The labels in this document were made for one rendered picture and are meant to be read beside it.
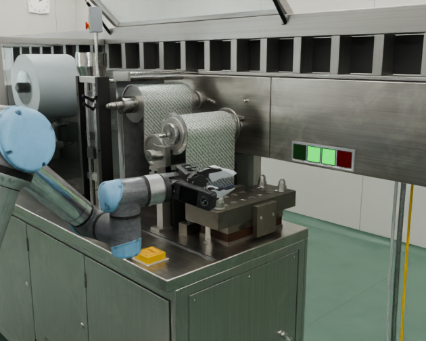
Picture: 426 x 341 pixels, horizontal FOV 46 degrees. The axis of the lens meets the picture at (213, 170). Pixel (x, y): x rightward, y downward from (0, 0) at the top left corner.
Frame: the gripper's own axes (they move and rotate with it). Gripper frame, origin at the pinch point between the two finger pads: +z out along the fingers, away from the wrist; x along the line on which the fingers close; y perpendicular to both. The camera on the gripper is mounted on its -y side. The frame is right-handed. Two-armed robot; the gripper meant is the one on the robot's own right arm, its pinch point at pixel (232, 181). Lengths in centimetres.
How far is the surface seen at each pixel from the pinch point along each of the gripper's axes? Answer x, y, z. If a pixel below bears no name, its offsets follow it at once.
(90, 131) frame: 11, 80, -13
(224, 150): 9, 44, 25
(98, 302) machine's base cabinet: 61, 41, -22
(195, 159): 10.1, 40.4, 11.7
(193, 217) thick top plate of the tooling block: 25.6, 27.9, 5.3
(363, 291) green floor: 136, 80, 172
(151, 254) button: 30.0, 18.7, -13.8
